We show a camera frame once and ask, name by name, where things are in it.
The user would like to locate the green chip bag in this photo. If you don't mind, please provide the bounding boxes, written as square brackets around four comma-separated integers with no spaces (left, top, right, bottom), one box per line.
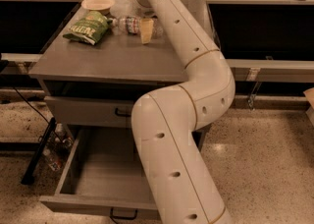
[63,11,113,45]

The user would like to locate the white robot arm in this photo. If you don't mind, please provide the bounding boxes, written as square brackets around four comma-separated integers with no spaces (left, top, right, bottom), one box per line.
[131,0,236,224]

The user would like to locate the clear acrylic bracket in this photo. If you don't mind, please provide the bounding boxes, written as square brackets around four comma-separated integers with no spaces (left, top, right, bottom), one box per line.
[247,82,262,110]

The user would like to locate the black cable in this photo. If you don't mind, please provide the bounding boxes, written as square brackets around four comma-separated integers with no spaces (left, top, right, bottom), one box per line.
[0,76,63,142]

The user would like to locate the black stand leg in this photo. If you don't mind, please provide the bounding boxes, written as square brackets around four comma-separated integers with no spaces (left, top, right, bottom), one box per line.
[21,118,56,185]

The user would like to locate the open grey bottom drawer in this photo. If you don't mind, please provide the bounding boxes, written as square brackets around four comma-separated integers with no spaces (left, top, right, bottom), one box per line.
[40,127,159,220]

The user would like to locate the clear plastic water bottle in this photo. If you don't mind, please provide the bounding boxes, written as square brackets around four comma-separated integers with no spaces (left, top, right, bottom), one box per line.
[112,16,164,38]

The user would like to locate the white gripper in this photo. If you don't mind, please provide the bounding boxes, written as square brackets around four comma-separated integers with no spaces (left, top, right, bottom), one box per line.
[132,0,155,44]

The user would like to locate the bottles on floor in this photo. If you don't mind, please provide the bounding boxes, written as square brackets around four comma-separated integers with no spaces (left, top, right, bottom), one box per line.
[42,124,74,172]

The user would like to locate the grey drawer cabinet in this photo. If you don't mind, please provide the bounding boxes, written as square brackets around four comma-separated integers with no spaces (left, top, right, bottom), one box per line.
[28,0,224,157]

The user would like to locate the beige paper bowl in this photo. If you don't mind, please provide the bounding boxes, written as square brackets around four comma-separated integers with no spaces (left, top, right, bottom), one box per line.
[81,0,115,15]

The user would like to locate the grey middle drawer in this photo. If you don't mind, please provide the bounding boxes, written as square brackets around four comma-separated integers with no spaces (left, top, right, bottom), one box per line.
[45,96,133,128]

